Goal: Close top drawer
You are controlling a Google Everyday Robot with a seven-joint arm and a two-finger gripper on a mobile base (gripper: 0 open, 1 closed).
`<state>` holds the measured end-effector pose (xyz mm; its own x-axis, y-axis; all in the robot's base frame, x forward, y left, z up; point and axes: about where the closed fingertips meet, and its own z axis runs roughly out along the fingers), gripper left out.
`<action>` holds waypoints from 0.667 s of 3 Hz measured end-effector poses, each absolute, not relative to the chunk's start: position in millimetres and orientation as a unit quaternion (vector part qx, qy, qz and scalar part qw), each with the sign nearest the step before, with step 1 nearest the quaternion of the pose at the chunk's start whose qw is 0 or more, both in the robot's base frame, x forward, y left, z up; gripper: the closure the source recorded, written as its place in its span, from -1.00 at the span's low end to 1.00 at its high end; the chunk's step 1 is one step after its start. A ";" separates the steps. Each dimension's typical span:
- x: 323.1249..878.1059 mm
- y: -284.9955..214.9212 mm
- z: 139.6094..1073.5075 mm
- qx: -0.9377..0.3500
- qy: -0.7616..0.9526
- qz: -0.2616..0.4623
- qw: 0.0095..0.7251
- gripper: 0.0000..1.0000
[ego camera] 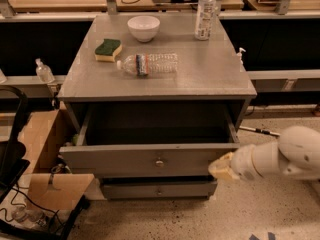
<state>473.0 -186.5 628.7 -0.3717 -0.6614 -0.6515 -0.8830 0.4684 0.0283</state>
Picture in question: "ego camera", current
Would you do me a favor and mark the grey top drawer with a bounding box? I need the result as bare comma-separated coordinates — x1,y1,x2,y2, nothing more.
60,101,239,178

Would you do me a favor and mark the grey drawer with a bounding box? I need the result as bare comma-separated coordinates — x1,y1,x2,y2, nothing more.
100,176,217,200
60,101,239,178

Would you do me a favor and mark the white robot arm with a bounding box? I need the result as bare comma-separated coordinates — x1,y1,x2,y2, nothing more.
208,126,320,181

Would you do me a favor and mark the grey drawer cabinet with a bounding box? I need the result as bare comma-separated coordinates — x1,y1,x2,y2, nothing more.
58,13,256,200

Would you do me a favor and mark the grey lower drawer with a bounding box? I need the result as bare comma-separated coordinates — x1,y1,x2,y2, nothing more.
100,176,217,200

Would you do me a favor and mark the metal rod on floor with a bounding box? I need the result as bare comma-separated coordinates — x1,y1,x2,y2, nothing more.
239,126,280,137

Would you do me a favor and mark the white pump dispenser bottle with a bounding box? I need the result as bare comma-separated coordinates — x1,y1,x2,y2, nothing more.
237,47,246,65

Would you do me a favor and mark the lying clear plastic bottle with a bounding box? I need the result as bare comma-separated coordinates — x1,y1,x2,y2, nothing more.
116,53,178,77

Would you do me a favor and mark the white ceramic bowl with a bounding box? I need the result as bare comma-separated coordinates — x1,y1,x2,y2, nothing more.
127,16,160,42

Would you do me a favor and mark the standing clear plastic bottle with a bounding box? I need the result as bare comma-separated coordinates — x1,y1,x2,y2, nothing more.
194,0,216,41

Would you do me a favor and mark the green yellow sponge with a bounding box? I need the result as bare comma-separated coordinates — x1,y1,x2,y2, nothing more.
95,39,122,62

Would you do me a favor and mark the brown cardboard box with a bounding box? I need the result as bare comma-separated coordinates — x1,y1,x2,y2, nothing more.
19,110,94,210

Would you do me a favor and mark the clear sanitizer bottle left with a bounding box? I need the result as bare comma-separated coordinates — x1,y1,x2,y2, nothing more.
35,58,55,83

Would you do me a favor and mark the black chair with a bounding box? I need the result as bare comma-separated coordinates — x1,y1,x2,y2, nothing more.
0,85,30,203

